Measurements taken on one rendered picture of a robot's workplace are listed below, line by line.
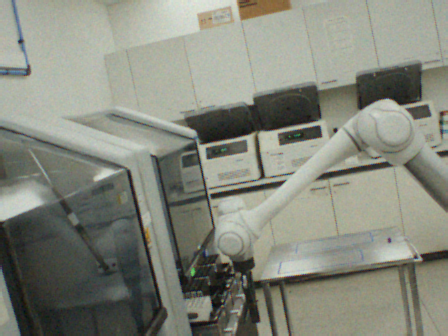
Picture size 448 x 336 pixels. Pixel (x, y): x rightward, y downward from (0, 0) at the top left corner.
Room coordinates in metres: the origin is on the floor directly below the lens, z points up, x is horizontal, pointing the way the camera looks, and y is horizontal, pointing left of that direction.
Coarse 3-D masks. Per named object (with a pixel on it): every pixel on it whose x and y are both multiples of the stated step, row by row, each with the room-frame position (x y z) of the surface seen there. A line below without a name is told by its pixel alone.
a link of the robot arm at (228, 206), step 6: (228, 198) 1.62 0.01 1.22; (234, 198) 1.61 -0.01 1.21; (240, 198) 1.62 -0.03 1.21; (222, 204) 1.61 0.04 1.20; (228, 204) 1.59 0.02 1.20; (234, 204) 1.59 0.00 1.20; (240, 204) 1.60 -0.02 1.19; (222, 210) 1.60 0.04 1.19; (228, 210) 1.59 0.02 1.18; (234, 210) 1.59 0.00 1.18; (246, 210) 1.62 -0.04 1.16; (222, 216) 1.59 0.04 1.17
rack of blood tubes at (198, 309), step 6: (186, 300) 1.72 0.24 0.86; (192, 300) 1.71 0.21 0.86; (198, 300) 1.70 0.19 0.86; (204, 300) 1.69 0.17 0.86; (186, 306) 1.67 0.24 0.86; (192, 306) 1.65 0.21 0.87; (198, 306) 1.64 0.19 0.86; (204, 306) 1.63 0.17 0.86; (210, 306) 1.69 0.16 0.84; (192, 312) 1.73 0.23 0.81; (198, 312) 1.62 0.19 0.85; (204, 312) 1.62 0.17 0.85; (192, 318) 1.68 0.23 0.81; (198, 318) 1.62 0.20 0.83; (204, 318) 1.62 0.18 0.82
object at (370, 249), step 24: (312, 240) 2.28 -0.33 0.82; (336, 240) 2.20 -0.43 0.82; (360, 240) 2.12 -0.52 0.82; (384, 240) 2.04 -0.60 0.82; (408, 240) 2.09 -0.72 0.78; (288, 264) 2.01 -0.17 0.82; (312, 264) 1.95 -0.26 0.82; (336, 264) 1.88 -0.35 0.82; (360, 264) 1.83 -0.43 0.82; (384, 264) 1.80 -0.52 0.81; (408, 264) 1.78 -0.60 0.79; (264, 288) 1.90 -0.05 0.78; (288, 312) 2.31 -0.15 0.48; (408, 312) 2.19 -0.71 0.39
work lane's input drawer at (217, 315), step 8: (216, 312) 1.67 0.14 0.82; (224, 312) 1.72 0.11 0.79; (208, 320) 1.61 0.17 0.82; (216, 320) 1.61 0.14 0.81; (224, 320) 1.69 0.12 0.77; (192, 328) 1.61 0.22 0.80; (200, 328) 1.60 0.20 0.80; (208, 328) 1.60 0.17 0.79; (216, 328) 1.59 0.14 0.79; (224, 328) 1.67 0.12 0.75; (232, 328) 1.65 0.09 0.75
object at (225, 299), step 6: (222, 294) 1.83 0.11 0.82; (228, 294) 1.85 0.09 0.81; (216, 300) 1.80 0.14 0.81; (222, 300) 1.77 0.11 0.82; (228, 300) 1.82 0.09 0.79; (216, 306) 1.76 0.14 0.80; (222, 306) 1.75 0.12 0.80; (228, 306) 1.80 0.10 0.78; (240, 306) 1.83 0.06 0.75; (228, 312) 1.78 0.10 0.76; (234, 312) 1.80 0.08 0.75; (240, 312) 1.78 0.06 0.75; (228, 318) 1.76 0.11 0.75
